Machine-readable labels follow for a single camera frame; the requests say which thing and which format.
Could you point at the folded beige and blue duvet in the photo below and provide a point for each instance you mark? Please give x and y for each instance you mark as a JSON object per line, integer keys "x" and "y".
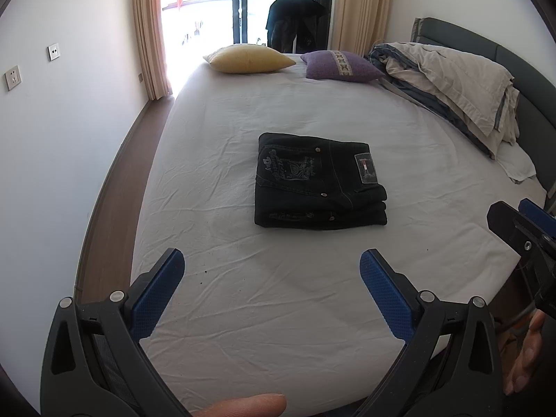
{"x": 451, "y": 82}

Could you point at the dark grey headboard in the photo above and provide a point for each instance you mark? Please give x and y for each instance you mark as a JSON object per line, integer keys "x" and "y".
{"x": 512, "y": 56}

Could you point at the purple pillow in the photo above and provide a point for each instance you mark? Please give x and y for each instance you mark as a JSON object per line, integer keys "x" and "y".
{"x": 339, "y": 66}

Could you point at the black denim pants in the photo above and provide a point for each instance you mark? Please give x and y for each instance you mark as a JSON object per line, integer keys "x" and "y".
{"x": 312, "y": 182}

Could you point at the yellow pillow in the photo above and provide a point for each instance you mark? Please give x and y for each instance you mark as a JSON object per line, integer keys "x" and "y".
{"x": 249, "y": 58}

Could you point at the person's right hand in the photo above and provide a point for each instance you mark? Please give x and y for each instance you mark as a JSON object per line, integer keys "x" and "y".
{"x": 523, "y": 356}

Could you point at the bed with white sheet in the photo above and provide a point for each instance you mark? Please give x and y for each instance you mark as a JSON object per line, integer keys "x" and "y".
{"x": 269, "y": 95}

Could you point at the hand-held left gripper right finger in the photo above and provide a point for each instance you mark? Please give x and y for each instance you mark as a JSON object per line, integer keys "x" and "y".
{"x": 386, "y": 295}

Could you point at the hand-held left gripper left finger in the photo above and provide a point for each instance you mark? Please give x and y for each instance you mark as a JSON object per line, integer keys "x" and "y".
{"x": 158, "y": 295}

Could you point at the white wall socket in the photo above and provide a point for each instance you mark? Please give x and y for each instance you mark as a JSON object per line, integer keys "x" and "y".
{"x": 53, "y": 51}
{"x": 12, "y": 78}

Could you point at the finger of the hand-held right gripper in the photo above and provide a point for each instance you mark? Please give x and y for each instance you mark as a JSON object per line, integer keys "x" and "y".
{"x": 504, "y": 221}
{"x": 538, "y": 215}

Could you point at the beige curtain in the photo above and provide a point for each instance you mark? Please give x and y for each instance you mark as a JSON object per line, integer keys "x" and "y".
{"x": 360, "y": 8}
{"x": 150, "y": 30}

